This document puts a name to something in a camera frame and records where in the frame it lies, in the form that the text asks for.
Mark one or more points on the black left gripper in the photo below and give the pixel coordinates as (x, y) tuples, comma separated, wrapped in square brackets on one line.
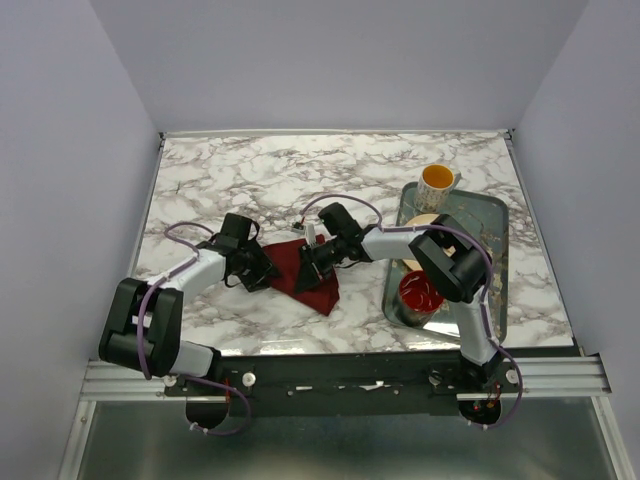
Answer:
[(255, 281)]

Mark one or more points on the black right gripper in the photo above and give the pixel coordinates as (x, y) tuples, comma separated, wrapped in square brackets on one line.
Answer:
[(309, 259)]

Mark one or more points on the dark red cloth napkin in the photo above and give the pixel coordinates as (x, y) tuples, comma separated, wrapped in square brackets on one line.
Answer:
[(285, 257)]

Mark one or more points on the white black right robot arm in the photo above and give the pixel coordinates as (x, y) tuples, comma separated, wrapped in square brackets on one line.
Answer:
[(455, 263)]

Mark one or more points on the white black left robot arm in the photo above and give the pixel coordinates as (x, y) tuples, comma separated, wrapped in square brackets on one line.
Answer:
[(143, 327)]

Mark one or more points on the beige bird pattern plate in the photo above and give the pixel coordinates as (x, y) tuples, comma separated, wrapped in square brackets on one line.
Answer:
[(423, 219)]

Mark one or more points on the red and black cup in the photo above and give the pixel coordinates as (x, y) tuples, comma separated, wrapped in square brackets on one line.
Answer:
[(417, 299)]

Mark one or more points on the white floral mug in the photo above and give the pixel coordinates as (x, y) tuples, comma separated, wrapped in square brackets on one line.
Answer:
[(434, 186)]

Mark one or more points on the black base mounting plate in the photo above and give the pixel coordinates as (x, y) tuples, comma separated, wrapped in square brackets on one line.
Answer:
[(353, 384)]

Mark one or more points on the teal floral serving tray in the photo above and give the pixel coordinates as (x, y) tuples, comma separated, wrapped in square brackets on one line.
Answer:
[(486, 218)]

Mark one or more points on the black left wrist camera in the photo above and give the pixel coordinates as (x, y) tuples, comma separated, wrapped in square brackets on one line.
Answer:
[(236, 231)]

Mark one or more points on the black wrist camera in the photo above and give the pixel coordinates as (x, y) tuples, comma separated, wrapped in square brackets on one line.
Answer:
[(236, 231), (341, 226)]

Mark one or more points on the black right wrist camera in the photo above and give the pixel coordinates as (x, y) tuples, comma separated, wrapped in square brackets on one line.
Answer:
[(341, 226)]

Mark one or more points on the aluminium frame rail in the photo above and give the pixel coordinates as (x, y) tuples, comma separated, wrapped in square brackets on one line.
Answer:
[(541, 377)]

